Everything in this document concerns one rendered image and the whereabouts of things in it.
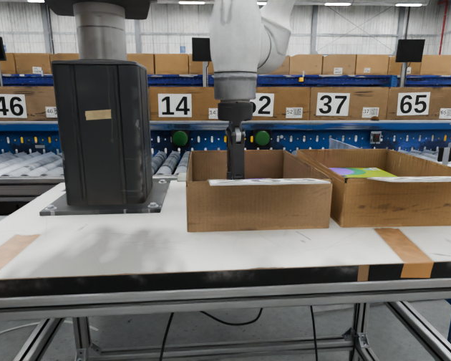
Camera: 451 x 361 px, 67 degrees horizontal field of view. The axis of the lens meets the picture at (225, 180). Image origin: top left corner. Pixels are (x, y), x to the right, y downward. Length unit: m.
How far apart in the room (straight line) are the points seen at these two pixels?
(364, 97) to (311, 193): 1.23
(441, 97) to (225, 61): 1.50
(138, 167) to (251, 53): 0.35
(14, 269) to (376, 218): 0.64
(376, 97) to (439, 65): 5.58
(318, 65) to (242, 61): 5.83
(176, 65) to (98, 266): 5.82
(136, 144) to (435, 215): 0.64
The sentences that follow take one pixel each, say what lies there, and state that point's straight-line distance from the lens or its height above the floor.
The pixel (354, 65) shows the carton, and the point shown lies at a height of 1.54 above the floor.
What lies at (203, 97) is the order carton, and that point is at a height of 1.00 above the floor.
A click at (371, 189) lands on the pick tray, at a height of 0.83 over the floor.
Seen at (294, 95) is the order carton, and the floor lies 1.01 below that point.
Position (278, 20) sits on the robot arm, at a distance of 0.85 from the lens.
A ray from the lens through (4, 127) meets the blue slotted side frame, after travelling 1.91.
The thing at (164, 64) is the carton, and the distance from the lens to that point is 6.31.
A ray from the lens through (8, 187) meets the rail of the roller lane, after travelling 1.32.
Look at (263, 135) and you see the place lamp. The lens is 1.66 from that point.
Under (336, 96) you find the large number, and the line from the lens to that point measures 1.81.
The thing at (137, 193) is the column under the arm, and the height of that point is 0.78.
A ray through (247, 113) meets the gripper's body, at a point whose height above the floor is 0.97.
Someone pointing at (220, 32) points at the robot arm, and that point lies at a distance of 0.72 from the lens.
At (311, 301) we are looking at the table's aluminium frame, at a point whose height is 0.69.
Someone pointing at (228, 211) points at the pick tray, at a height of 0.79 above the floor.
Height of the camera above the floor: 1.00
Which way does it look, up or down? 14 degrees down
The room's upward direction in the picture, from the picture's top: straight up
